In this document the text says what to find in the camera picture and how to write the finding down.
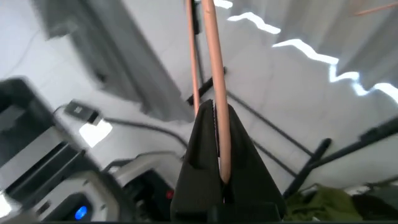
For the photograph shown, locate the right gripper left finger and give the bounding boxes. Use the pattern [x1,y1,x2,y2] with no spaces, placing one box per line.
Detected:
[170,99,224,222]

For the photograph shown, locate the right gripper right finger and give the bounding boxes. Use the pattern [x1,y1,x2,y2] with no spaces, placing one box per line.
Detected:
[223,103,287,222]

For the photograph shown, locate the pale grey shorts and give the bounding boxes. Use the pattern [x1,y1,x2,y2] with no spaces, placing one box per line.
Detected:
[30,0,195,123]

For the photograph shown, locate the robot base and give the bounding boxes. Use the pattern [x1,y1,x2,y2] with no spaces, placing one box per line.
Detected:
[0,77,187,223]

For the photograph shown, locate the black clothes rack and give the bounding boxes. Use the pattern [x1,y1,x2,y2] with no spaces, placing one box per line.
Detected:
[185,0,398,200]

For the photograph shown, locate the green garment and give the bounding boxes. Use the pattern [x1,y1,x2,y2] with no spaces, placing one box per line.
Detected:
[284,183,364,222]

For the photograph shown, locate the white curtain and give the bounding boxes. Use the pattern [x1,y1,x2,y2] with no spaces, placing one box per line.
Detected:
[231,0,398,105]

